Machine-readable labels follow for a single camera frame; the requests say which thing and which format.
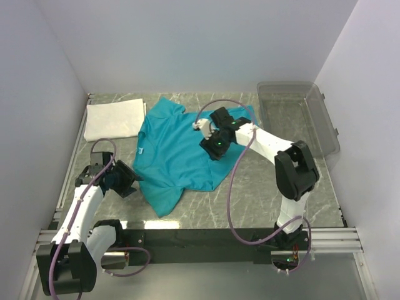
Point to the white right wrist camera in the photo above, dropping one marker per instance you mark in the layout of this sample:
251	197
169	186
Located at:
205	126

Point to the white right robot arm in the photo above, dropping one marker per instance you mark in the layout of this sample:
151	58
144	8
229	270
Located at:
295	170

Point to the teal t shirt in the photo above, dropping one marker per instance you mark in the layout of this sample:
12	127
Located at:
170	160

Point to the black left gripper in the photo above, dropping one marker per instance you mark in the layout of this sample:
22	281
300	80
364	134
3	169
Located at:
125	178

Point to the aluminium frame rail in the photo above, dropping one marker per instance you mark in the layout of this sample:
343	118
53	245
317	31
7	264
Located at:
323	240

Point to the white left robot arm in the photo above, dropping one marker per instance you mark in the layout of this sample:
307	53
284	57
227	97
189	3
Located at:
70	262

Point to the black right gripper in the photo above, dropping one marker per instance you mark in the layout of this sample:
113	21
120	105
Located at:
211	149

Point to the folded white t shirt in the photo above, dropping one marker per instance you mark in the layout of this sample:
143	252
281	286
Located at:
114	120

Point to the clear plastic bin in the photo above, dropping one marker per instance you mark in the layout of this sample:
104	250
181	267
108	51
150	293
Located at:
295	110

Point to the black base crossbar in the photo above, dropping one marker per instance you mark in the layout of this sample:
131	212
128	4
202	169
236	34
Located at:
205	254

